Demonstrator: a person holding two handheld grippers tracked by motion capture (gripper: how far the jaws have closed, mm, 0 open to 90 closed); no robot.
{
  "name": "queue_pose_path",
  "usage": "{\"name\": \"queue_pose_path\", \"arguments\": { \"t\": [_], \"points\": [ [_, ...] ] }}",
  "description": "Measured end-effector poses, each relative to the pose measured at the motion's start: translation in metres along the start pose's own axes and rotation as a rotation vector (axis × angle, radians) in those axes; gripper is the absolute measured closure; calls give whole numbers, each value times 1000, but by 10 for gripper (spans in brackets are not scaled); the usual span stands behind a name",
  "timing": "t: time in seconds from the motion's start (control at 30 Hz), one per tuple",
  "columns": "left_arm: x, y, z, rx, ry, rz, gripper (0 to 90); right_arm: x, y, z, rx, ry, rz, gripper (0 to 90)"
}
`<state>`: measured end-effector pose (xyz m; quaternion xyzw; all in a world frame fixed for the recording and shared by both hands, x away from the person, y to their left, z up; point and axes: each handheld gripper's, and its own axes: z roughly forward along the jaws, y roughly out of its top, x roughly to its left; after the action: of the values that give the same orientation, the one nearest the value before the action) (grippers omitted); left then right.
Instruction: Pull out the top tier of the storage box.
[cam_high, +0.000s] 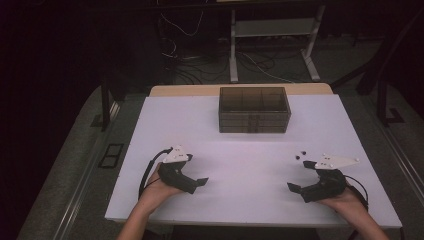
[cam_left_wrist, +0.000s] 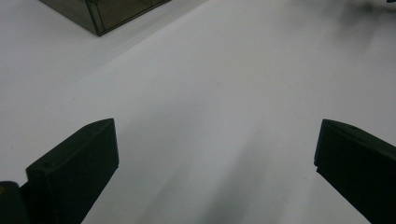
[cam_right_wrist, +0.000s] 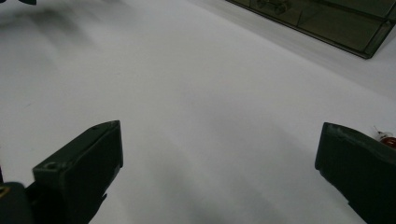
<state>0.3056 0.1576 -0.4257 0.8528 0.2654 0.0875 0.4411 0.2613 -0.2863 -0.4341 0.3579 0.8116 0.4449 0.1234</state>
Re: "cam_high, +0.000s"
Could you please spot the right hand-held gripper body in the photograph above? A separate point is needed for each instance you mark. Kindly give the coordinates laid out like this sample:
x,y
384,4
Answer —
x,y
328,186

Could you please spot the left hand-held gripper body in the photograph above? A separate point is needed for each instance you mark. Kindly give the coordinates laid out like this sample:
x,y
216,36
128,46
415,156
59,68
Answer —
x,y
175,156

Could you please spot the dark transparent drawer box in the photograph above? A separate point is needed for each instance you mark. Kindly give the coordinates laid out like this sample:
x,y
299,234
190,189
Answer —
x,y
253,100

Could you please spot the person's right hand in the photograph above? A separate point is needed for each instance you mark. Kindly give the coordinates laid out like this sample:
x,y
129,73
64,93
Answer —
x,y
348,203

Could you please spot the person's left hand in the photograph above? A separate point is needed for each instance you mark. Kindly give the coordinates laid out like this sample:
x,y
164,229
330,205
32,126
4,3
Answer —
x,y
155,193

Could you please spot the white board sheet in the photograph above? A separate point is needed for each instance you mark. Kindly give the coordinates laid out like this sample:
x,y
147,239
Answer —
x,y
250,173

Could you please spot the wooden table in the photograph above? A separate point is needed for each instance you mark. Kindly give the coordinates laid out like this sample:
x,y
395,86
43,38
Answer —
x,y
186,90

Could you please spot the black metal stand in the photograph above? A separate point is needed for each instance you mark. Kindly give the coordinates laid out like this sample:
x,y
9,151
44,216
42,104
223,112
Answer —
x,y
382,100
106,100

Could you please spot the white metal stand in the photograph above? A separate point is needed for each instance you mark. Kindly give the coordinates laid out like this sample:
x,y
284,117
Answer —
x,y
273,27

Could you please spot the black floor outlet frame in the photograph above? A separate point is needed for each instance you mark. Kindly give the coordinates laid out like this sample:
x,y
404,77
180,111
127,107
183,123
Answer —
x,y
111,155

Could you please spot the metal floor rail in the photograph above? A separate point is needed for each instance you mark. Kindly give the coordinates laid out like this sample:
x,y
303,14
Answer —
x,y
80,190
403,160

